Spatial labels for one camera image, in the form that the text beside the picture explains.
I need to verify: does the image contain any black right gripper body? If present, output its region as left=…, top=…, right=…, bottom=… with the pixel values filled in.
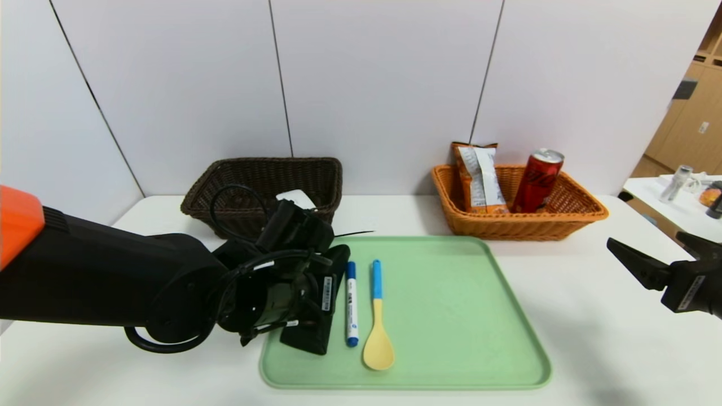
left=661, top=257, right=722, bottom=320

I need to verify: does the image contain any orange snack bag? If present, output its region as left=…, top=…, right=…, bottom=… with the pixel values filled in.
left=451, top=142, right=509, bottom=215

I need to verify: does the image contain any blue white marker pen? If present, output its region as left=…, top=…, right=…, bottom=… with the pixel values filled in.
left=345, top=261, right=359, bottom=347

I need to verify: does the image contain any yellow spoon with blue handle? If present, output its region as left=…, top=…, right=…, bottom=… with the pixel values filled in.
left=363, top=259, right=395, bottom=371

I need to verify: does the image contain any white side table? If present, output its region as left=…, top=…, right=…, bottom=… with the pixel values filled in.
left=620, top=175, right=722, bottom=247

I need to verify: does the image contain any dark brown wicker basket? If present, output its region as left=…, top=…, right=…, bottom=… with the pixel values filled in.
left=180, top=157, right=344, bottom=240

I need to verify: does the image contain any clear silver bottle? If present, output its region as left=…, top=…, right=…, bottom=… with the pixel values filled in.
left=659, top=165, right=693, bottom=204

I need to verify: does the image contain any light wooden cabinet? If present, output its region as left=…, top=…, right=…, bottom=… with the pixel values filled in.
left=629, top=5, right=722, bottom=180

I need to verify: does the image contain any red soda can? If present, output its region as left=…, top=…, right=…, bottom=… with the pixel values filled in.
left=512, top=148, right=566, bottom=214

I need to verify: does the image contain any orange wicker basket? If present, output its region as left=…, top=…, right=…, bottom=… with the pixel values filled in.
left=432, top=164, right=610, bottom=242

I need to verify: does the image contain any black glasses case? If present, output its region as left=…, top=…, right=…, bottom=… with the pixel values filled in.
left=280, top=244, right=351, bottom=356

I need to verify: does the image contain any white rectangular case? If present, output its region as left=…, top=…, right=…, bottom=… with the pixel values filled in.
left=275, top=189, right=316, bottom=210

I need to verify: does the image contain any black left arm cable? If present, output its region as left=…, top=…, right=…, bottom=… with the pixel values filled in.
left=124, top=185, right=339, bottom=355

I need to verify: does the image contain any light green plastic tray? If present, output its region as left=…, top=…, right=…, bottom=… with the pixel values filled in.
left=259, top=235, right=552, bottom=391

